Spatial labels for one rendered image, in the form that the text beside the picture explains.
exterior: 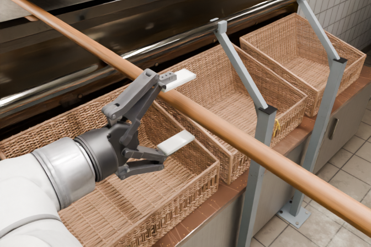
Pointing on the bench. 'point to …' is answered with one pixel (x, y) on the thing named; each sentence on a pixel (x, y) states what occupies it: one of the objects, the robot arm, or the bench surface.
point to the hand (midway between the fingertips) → (185, 108)
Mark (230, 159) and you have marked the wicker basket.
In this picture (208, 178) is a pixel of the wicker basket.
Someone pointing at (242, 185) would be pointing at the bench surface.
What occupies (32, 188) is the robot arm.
